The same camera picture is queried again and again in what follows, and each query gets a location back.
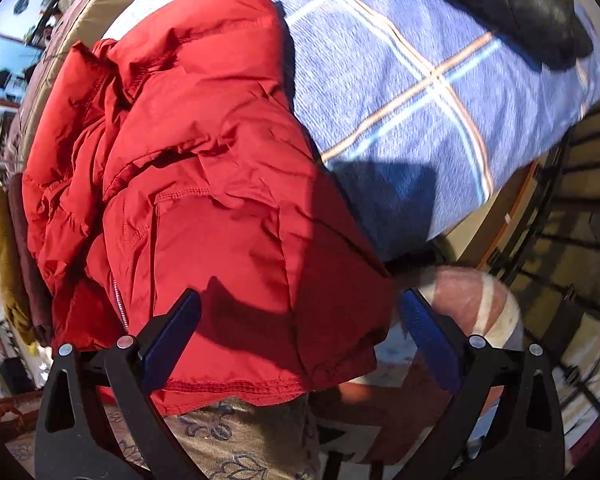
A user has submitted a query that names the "maroon jacket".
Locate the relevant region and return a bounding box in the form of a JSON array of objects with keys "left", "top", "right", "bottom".
[{"left": 6, "top": 172, "right": 57, "bottom": 349}]

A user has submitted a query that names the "black quilted jacket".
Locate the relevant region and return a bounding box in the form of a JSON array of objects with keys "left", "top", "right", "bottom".
[{"left": 375, "top": 0, "right": 595, "bottom": 69}]

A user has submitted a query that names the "black metal rack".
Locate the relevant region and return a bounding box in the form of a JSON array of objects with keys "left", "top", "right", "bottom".
[{"left": 480, "top": 110, "right": 600, "bottom": 411}]

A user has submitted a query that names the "floral patterned cloth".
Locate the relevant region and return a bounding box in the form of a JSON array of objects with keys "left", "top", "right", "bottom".
[{"left": 5, "top": 394, "right": 327, "bottom": 480}]

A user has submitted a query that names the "blue plaid bed sheet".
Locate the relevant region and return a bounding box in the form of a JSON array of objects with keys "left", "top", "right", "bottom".
[{"left": 102, "top": 0, "right": 600, "bottom": 264}]

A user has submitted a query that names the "brown bedding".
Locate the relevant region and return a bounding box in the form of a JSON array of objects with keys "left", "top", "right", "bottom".
[{"left": 2, "top": 0, "right": 152, "bottom": 172}]

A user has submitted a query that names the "mustard brown jacket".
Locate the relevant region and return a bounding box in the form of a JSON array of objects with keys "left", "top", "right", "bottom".
[{"left": 0, "top": 185, "right": 39, "bottom": 347}]

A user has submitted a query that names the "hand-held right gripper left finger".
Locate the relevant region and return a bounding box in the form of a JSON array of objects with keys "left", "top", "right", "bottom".
[{"left": 34, "top": 288, "right": 204, "bottom": 480}]

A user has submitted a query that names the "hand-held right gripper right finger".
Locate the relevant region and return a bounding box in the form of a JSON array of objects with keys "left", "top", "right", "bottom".
[{"left": 399, "top": 287, "right": 566, "bottom": 480}]

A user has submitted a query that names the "red padded jacket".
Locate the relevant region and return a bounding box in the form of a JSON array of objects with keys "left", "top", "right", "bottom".
[{"left": 21, "top": 0, "right": 397, "bottom": 419}]

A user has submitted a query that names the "flag print cloth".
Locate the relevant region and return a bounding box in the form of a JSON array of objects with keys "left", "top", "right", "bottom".
[{"left": 310, "top": 265, "right": 526, "bottom": 480}]

